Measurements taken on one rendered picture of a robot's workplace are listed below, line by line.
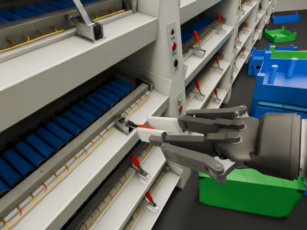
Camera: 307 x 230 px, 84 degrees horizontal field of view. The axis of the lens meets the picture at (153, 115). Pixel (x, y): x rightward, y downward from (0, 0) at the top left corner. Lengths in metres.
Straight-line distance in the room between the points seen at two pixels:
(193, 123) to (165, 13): 0.25
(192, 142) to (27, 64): 0.23
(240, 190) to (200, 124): 0.44
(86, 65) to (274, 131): 0.25
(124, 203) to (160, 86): 0.32
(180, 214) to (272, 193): 0.34
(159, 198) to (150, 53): 0.51
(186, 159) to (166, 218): 0.58
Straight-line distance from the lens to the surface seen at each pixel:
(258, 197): 0.73
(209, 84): 0.90
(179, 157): 0.24
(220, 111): 0.30
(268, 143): 0.22
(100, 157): 0.36
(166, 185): 0.73
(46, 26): 0.33
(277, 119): 0.23
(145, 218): 0.69
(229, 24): 1.09
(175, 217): 0.80
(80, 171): 0.35
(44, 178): 0.35
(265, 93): 0.62
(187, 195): 0.83
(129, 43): 0.34
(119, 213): 0.50
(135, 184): 0.52
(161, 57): 0.44
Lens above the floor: 0.74
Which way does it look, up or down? 37 degrees down
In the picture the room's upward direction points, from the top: 13 degrees counter-clockwise
